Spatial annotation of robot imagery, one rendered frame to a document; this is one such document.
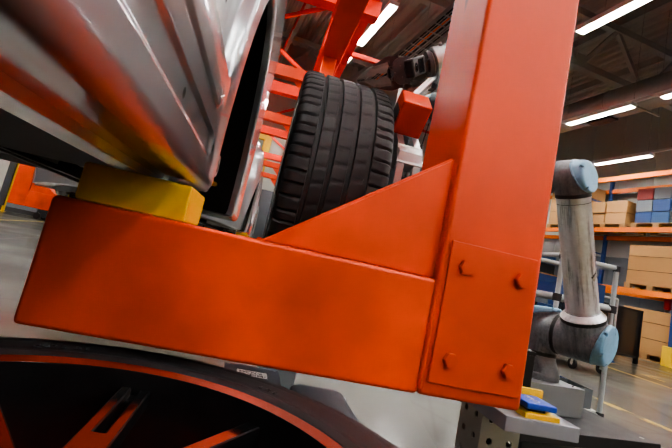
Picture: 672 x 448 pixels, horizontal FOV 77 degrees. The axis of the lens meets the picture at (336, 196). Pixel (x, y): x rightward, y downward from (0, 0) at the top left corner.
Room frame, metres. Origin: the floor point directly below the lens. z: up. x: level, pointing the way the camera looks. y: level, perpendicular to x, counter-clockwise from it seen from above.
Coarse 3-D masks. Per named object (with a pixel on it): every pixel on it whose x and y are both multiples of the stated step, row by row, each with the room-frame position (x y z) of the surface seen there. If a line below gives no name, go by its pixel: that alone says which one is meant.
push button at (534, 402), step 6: (522, 396) 0.95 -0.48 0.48; (528, 396) 0.96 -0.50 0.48; (534, 396) 0.97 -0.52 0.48; (522, 402) 0.92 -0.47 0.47; (528, 402) 0.90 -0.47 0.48; (534, 402) 0.92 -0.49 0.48; (540, 402) 0.93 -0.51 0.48; (546, 402) 0.94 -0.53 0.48; (528, 408) 0.90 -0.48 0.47; (534, 408) 0.90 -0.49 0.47; (540, 408) 0.91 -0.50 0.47; (546, 408) 0.91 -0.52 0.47; (552, 408) 0.91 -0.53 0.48
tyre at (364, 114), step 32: (320, 96) 0.95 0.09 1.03; (352, 96) 0.98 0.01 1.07; (384, 96) 1.04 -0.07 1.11; (320, 128) 0.92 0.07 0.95; (352, 128) 0.93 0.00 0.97; (384, 128) 0.95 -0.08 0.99; (288, 160) 0.89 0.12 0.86; (320, 160) 0.90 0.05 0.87; (352, 160) 0.92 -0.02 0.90; (384, 160) 0.93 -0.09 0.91; (288, 192) 0.89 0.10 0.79; (320, 192) 0.90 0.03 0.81; (352, 192) 0.91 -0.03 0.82; (288, 224) 0.92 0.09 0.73
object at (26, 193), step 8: (24, 168) 4.33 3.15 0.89; (32, 168) 4.34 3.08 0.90; (16, 176) 4.33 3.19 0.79; (24, 176) 4.34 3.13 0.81; (32, 176) 4.35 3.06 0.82; (16, 184) 4.33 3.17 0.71; (24, 184) 4.34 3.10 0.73; (32, 184) 4.37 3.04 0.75; (16, 192) 4.33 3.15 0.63; (24, 192) 4.34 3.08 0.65; (32, 192) 4.36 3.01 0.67; (40, 192) 4.38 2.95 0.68; (48, 192) 4.39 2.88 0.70; (8, 200) 4.33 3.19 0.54; (16, 200) 4.34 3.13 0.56; (24, 200) 4.35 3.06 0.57; (32, 200) 4.36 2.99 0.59; (40, 200) 4.37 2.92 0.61; (48, 200) 4.38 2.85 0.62; (40, 208) 4.37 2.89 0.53; (48, 208) 4.39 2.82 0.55
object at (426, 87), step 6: (354, 54) 5.48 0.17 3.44; (360, 54) 5.50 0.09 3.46; (366, 60) 5.52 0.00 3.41; (372, 60) 5.52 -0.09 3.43; (378, 60) 5.54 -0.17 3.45; (432, 78) 4.28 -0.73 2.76; (426, 84) 4.44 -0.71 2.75; (432, 84) 4.29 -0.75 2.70; (420, 90) 4.60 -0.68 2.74; (426, 90) 4.53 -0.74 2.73; (432, 90) 4.35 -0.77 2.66; (396, 102) 5.62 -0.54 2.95; (426, 132) 4.27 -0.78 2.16
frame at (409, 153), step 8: (400, 136) 1.03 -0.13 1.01; (408, 136) 1.08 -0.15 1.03; (400, 144) 1.00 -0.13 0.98; (408, 144) 1.06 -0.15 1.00; (416, 144) 1.03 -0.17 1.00; (400, 152) 0.99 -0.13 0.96; (408, 152) 0.99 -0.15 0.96; (416, 152) 1.00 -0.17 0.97; (392, 160) 1.01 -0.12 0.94; (400, 160) 0.98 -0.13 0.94; (408, 160) 0.99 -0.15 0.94; (416, 160) 0.99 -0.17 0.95; (392, 168) 1.01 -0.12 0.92; (400, 168) 0.99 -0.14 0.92; (408, 168) 1.00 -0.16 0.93; (416, 168) 0.99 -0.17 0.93; (392, 176) 1.00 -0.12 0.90; (400, 176) 0.99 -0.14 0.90; (408, 176) 1.01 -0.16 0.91
